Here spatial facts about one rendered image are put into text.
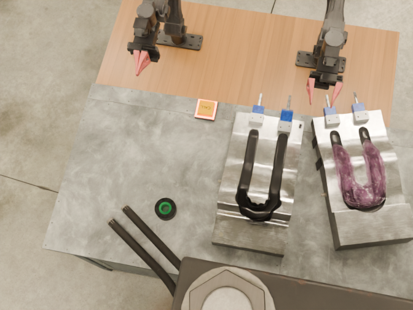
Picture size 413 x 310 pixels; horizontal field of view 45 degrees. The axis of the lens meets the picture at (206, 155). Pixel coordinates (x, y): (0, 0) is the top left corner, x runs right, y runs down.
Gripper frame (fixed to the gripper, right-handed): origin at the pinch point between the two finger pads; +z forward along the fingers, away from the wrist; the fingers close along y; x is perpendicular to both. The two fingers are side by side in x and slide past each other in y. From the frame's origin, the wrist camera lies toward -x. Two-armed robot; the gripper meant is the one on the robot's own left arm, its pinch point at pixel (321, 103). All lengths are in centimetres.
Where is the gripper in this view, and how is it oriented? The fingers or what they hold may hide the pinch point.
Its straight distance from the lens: 161.8
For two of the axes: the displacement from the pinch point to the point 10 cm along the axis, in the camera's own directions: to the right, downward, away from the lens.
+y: 9.7, 1.8, -1.4
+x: 0.7, 3.1, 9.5
